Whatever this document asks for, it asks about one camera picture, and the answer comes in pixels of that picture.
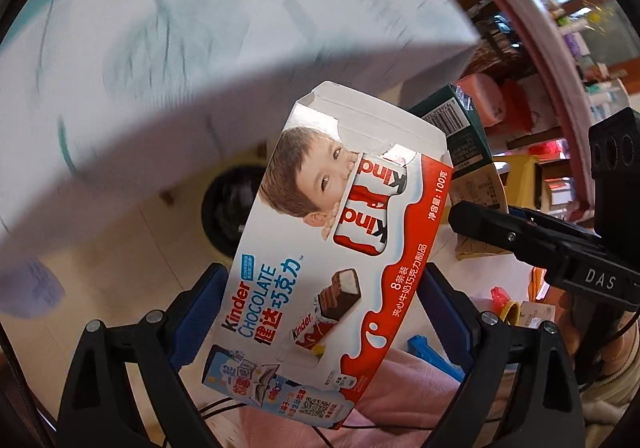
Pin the shelf of goods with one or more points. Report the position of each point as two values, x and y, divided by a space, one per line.
585 38

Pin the person's right forearm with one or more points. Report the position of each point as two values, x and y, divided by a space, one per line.
615 378

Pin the pink door frame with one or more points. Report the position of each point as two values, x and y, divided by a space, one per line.
530 28

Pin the red plastic bag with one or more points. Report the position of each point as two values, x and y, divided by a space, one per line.
517 105

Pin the yellow carton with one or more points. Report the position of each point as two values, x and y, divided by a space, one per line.
522 178

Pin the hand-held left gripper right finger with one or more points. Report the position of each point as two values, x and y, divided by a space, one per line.
445 323

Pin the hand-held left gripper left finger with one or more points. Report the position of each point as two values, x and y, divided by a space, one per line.
200 320

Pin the pink plastic bag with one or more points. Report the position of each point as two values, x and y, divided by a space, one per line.
480 90

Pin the white chocolate box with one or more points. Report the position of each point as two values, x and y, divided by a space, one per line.
300 253

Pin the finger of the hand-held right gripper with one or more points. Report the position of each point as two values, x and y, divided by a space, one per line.
555 225
500 228

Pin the blue plastic item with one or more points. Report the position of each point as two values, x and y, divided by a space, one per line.
430 353

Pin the person's left leg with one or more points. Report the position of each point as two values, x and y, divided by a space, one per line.
395 383

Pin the person's right hand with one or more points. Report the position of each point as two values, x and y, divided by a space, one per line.
569 328

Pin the yellow rimmed trash bin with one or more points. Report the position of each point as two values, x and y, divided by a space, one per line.
225 213

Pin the white printed tablecloth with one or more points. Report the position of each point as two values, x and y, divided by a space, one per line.
175 53

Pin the dark green carton box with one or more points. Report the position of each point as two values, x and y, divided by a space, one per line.
465 143

